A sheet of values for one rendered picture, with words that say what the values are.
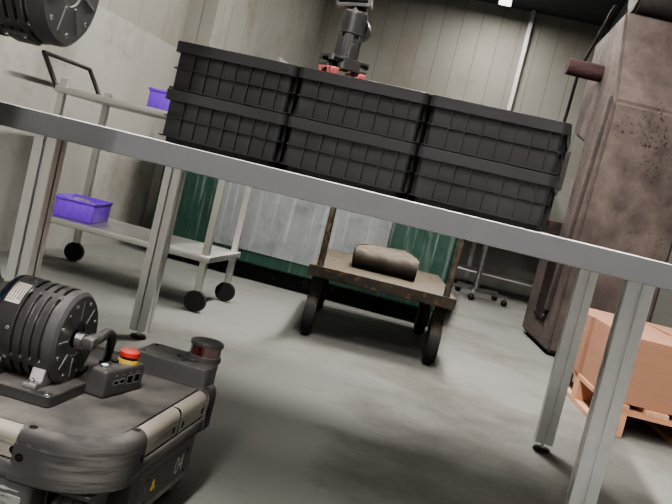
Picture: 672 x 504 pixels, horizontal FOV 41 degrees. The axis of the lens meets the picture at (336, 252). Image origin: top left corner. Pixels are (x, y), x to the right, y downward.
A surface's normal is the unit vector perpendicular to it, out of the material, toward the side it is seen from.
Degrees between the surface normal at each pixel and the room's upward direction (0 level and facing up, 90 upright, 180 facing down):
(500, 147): 90
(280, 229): 90
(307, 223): 90
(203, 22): 90
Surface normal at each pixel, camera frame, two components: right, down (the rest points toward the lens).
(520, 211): -0.25, 0.02
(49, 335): -0.11, -0.17
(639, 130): -0.05, 0.11
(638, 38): 0.07, -0.38
